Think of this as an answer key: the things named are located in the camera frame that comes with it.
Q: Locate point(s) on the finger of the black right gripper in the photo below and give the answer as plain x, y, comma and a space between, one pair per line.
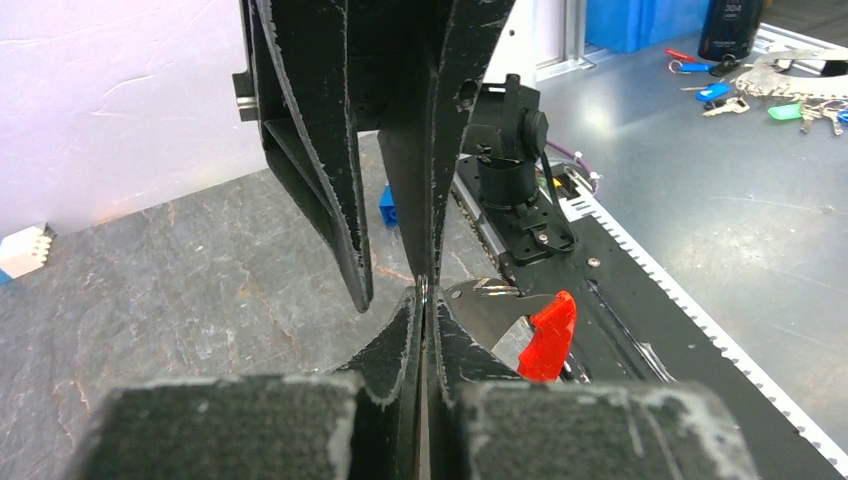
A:
299, 72
451, 44

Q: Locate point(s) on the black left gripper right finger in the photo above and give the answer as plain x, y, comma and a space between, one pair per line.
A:
487, 422

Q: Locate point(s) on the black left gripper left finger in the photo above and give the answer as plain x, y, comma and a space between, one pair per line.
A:
358, 421

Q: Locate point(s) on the metal keyring tool red handle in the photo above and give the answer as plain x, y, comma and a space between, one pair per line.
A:
497, 315

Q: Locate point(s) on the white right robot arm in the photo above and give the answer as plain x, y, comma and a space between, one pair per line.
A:
506, 131

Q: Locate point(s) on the blue green white brick stack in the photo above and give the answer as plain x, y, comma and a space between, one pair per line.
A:
387, 208

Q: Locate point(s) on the blue bin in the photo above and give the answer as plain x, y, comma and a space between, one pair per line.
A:
626, 26

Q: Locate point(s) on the red key tag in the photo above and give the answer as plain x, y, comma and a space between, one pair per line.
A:
679, 56

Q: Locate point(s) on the blue key tag upper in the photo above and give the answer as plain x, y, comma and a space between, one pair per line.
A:
687, 68

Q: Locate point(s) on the blue key tag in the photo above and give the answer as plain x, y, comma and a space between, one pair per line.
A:
712, 92
687, 68

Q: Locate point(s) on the blue key tag lower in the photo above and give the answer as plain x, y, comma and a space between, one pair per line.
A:
712, 92

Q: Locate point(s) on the black cylinder can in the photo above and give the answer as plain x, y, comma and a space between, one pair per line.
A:
729, 29

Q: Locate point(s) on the blue white toy block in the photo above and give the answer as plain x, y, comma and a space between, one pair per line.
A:
25, 251

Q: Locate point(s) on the green key tag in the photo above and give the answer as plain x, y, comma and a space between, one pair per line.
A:
786, 112

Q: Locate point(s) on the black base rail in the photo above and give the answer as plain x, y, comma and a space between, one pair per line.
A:
634, 321

